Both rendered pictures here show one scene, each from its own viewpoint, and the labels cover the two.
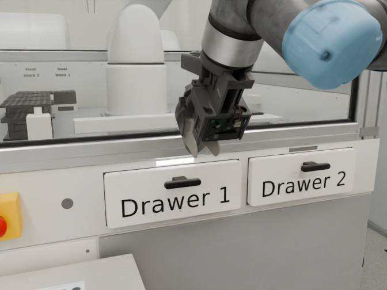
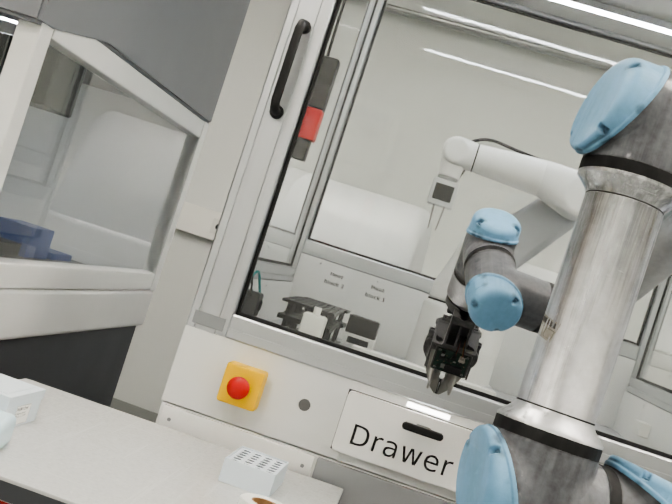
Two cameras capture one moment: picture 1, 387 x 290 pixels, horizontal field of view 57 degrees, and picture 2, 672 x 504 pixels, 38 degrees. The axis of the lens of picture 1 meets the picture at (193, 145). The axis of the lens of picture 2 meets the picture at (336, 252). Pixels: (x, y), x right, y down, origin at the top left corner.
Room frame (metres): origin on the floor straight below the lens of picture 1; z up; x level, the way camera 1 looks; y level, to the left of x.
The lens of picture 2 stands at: (-0.99, -0.52, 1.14)
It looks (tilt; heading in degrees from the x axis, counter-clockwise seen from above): 1 degrees up; 26
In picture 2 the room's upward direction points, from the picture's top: 18 degrees clockwise
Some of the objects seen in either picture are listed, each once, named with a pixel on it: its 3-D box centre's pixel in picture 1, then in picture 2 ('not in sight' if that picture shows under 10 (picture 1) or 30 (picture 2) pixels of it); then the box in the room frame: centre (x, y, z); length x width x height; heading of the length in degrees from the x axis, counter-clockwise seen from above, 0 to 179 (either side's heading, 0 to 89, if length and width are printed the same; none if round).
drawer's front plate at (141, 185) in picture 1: (177, 192); (417, 445); (0.70, 0.03, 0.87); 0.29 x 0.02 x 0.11; 110
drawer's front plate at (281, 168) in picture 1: (303, 175); not in sight; (0.80, -0.26, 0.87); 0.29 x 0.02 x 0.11; 110
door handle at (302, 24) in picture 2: not in sight; (288, 66); (0.53, 0.43, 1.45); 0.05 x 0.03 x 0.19; 20
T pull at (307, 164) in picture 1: (312, 166); not in sight; (0.78, -0.27, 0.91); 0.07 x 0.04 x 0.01; 110
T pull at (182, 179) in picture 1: (181, 181); (422, 430); (0.67, 0.02, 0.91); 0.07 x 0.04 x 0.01; 110
